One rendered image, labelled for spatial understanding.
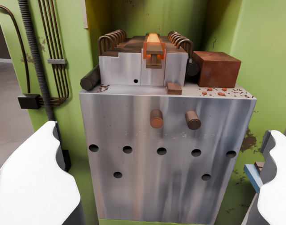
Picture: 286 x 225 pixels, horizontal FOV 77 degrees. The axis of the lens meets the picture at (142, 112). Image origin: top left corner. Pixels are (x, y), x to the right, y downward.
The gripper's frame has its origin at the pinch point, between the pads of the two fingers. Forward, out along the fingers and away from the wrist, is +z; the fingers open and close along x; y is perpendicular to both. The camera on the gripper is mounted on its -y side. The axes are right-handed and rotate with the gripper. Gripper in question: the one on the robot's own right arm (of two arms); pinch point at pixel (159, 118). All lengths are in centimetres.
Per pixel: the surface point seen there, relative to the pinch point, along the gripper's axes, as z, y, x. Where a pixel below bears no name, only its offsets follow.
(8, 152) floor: 105, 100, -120
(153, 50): 20.8, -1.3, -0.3
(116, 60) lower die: 30.6, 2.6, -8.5
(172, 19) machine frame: 79, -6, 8
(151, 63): 20.4, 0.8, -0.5
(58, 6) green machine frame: 45, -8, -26
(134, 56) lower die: 30.6, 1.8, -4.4
